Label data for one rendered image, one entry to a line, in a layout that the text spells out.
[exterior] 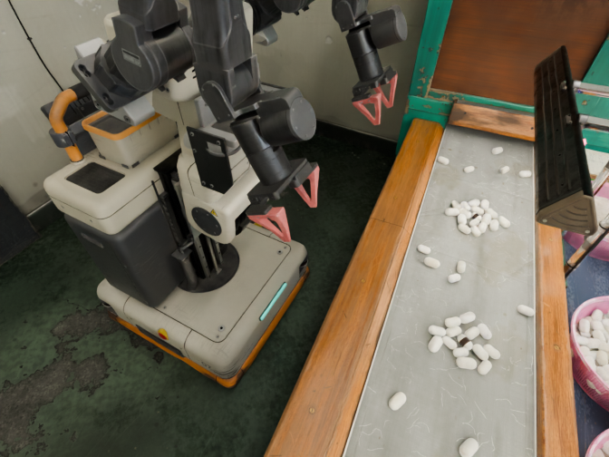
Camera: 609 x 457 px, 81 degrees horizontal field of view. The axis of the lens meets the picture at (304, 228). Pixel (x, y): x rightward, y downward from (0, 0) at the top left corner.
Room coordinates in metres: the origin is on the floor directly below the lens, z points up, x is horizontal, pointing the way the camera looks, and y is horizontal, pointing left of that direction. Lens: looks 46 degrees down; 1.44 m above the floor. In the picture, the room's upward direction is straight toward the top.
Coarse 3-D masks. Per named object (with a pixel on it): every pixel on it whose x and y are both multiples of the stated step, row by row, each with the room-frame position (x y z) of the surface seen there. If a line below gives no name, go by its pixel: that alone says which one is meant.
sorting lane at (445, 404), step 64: (448, 192) 0.82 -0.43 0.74; (512, 192) 0.82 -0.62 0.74; (448, 256) 0.57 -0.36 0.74; (512, 256) 0.57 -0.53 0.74; (512, 320) 0.39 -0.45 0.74; (384, 384) 0.25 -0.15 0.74; (448, 384) 0.25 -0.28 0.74; (512, 384) 0.25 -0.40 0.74; (384, 448) 0.15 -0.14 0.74; (448, 448) 0.15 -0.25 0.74; (512, 448) 0.15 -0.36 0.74
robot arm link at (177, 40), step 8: (176, 24) 0.58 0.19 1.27; (152, 32) 0.54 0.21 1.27; (160, 32) 0.55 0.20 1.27; (168, 32) 0.56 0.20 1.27; (176, 32) 0.56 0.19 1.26; (160, 40) 0.54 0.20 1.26; (168, 40) 0.54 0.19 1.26; (176, 40) 0.55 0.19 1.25; (184, 40) 0.57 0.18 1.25; (160, 48) 0.53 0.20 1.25; (168, 48) 0.53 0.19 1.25; (176, 48) 0.55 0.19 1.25; (184, 48) 0.56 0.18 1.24; (168, 56) 0.53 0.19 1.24; (176, 56) 0.54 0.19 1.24; (184, 56) 0.55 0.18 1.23; (192, 56) 0.57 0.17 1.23; (168, 64) 0.52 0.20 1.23; (176, 64) 0.54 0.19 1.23; (184, 64) 0.55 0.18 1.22; (176, 72) 0.54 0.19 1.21; (184, 72) 0.57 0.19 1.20; (168, 80) 0.54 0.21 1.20; (176, 80) 0.57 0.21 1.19; (160, 88) 0.54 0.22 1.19
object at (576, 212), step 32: (544, 64) 0.92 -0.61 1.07; (544, 96) 0.76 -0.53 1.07; (544, 128) 0.63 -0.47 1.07; (576, 128) 0.55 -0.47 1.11; (544, 160) 0.52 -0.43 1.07; (576, 160) 0.47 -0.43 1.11; (544, 192) 0.44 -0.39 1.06; (576, 192) 0.39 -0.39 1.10; (544, 224) 0.39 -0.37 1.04; (576, 224) 0.37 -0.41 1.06
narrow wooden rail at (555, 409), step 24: (552, 240) 0.60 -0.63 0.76; (552, 264) 0.53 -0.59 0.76; (552, 288) 0.46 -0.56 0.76; (552, 312) 0.40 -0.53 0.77; (552, 336) 0.34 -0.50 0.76; (552, 360) 0.29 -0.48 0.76; (552, 384) 0.25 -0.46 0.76; (552, 408) 0.20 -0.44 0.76; (552, 432) 0.17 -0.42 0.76; (576, 432) 0.17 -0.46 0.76; (552, 456) 0.13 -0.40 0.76; (576, 456) 0.13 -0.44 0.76
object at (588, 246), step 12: (564, 84) 0.73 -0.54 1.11; (576, 84) 0.71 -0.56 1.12; (588, 84) 0.71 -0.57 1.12; (600, 84) 0.70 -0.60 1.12; (600, 96) 0.70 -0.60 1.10; (564, 120) 0.60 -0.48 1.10; (588, 120) 0.57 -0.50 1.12; (600, 120) 0.57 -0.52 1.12; (600, 180) 0.65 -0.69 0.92; (600, 228) 0.52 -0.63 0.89; (588, 240) 0.52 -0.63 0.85; (600, 240) 0.51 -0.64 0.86; (564, 252) 0.60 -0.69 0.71; (576, 252) 0.53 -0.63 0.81; (588, 252) 0.51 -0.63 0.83; (564, 264) 0.57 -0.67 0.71; (576, 264) 0.51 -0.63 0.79
